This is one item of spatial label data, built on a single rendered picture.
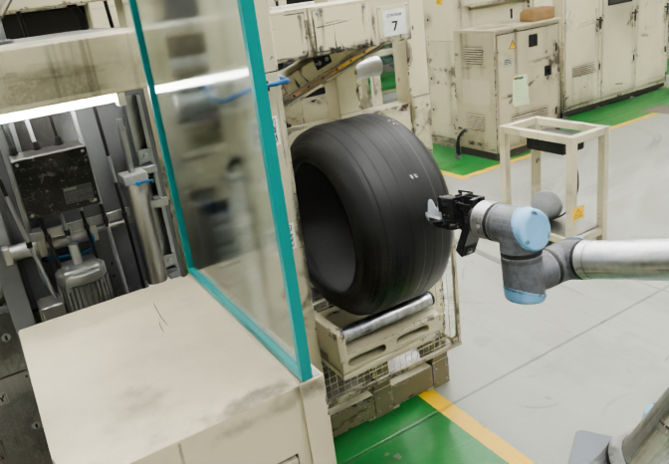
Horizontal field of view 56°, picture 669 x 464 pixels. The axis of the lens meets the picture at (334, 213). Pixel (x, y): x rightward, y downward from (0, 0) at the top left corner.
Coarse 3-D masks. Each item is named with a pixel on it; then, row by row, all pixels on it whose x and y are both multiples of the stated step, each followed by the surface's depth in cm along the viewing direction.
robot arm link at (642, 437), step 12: (660, 396) 115; (660, 408) 113; (648, 420) 116; (660, 420) 112; (624, 432) 128; (636, 432) 120; (648, 432) 116; (660, 432) 113; (612, 444) 126; (624, 444) 124; (636, 444) 119; (648, 444) 116; (660, 444) 113; (600, 456) 129; (612, 456) 124; (624, 456) 122; (636, 456) 119; (648, 456) 116; (660, 456) 114
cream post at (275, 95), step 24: (264, 0) 151; (264, 24) 152; (264, 48) 154; (288, 144) 163; (288, 168) 165; (288, 192) 166; (288, 216) 168; (312, 312) 180; (312, 336) 182; (312, 360) 184
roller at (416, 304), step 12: (408, 300) 191; (420, 300) 191; (432, 300) 192; (384, 312) 186; (396, 312) 187; (408, 312) 188; (360, 324) 181; (372, 324) 183; (384, 324) 185; (348, 336) 179; (360, 336) 182
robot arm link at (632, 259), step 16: (560, 240) 150; (576, 240) 144; (608, 240) 136; (624, 240) 132; (640, 240) 128; (656, 240) 125; (560, 256) 142; (576, 256) 139; (592, 256) 136; (608, 256) 132; (624, 256) 128; (640, 256) 125; (656, 256) 122; (560, 272) 141; (576, 272) 140; (592, 272) 136; (608, 272) 133; (624, 272) 129; (640, 272) 126; (656, 272) 123
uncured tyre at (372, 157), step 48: (336, 144) 169; (384, 144) 170; (336, 192) 168; (384, 192) 162; (432, 192) 168; (336, 240) 216; (384, 240) 162; (432, 240) 169; (336, 288) 204; (384, 288) 169
